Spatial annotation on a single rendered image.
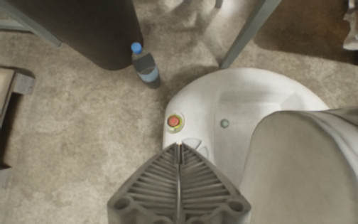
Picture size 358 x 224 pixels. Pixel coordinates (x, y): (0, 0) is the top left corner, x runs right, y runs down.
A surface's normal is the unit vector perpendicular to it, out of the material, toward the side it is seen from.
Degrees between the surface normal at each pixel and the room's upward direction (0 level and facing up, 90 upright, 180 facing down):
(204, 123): 0
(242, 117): 1
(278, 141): 89
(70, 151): 0
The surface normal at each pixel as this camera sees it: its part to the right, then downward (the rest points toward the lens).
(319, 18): 0.00, -0.14
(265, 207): -1.00, -0.03
